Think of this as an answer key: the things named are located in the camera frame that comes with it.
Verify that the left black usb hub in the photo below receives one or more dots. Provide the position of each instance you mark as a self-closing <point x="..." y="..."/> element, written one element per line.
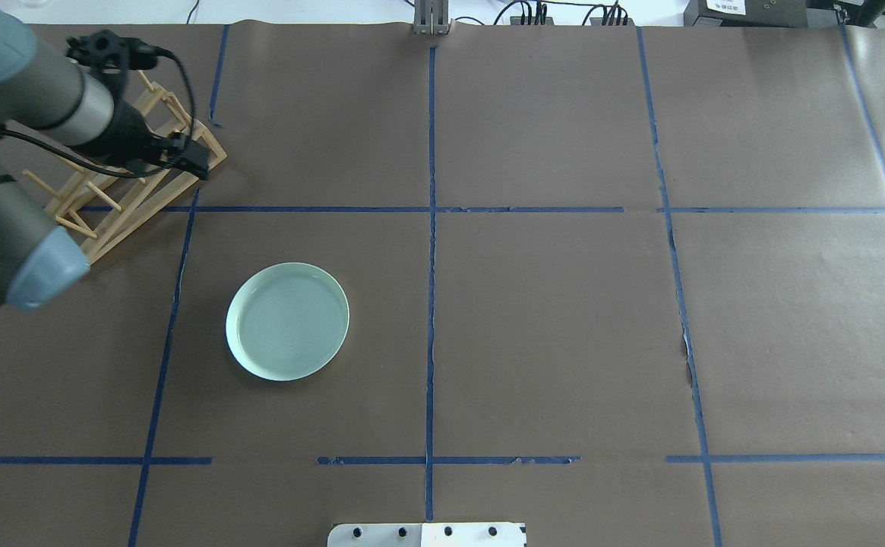
<point x="532" y="14"/>

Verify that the right black usb hub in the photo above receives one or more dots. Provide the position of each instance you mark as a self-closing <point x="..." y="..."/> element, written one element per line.
<point x="613" y="15"/>

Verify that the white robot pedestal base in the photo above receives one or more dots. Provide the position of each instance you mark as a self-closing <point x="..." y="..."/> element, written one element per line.
<point x="429" y="534"/>

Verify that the light green ceramic plate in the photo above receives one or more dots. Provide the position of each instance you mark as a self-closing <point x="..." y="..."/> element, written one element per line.
<point x="287" y="321"/>

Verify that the wooden dish rack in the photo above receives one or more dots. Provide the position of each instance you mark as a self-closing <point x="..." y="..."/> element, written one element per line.
<point x="100" y="211"/>

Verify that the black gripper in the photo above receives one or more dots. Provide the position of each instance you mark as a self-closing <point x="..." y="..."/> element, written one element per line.
<point x="132" y="131"/>

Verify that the grey aluminium frame post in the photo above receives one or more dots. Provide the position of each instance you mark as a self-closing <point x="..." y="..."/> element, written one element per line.
<point x="431" y="17"/>

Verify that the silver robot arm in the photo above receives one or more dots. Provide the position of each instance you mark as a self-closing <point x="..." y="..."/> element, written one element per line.
<point x="71" y="103"/>

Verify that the black computer box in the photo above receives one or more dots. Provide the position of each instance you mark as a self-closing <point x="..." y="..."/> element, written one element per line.
<point x="781" y="14"/>

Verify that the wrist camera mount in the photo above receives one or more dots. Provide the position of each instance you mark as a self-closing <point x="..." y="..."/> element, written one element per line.
<point x="104" y="50"/>

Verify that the black usb hub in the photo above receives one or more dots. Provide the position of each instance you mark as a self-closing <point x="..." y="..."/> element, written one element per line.
<point x="532" y="14"/>
<point x="613" y="15"/>

